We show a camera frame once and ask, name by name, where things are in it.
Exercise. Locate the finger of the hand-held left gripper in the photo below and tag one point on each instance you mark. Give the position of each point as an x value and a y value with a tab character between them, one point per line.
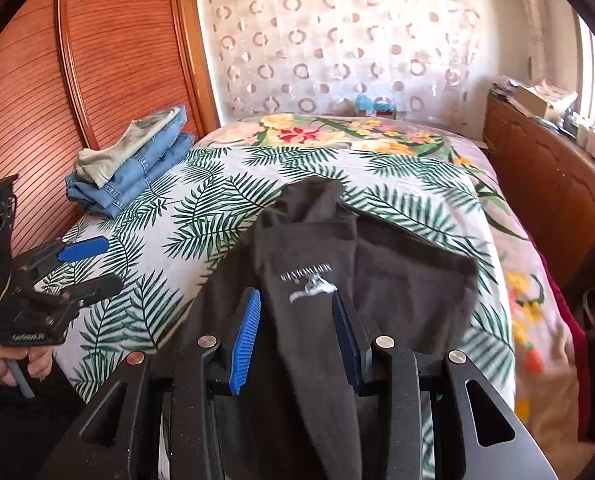
85	249
95	287

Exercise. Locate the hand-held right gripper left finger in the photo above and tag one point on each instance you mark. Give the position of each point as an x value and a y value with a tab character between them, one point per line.
245	342

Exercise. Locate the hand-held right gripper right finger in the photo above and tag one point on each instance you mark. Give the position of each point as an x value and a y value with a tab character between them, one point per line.
348	347

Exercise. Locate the black pants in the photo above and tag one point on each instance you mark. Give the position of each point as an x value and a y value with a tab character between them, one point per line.
302	240

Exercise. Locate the person's left forearm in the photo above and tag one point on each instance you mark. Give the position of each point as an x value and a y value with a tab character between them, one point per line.
7	420

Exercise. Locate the person's left hand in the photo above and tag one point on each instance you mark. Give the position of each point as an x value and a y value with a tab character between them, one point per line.
40	362

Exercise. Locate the folded blue jeans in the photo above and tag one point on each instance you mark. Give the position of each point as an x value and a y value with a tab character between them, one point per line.
142	170

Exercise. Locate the leaf printed bed sheet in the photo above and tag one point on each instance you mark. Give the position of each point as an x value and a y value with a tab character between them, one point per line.
217	195

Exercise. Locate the slatted wooden wardrobe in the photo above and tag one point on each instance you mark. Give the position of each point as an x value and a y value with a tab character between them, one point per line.
102	50

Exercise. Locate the red cloth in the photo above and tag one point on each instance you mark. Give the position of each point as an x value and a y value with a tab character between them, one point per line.
572	340

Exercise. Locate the blue packet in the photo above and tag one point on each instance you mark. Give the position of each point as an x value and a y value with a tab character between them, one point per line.
370	105

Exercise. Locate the wooden cabinet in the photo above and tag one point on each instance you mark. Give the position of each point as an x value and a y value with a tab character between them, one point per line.
542	175

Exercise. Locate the circle patterned sheer curtain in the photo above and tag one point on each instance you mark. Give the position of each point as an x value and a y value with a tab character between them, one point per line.
337	45

